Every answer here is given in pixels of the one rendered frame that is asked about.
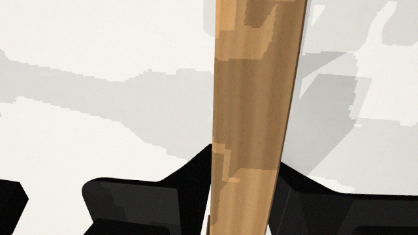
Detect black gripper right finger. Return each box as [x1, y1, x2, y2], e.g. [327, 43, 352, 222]
[268, 162, 418, 235]

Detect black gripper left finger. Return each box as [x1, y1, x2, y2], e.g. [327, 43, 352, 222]
[82, 144, 212, 235]

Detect light brown wooden board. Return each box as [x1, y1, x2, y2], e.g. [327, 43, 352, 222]
[210, 0, 308, 235]

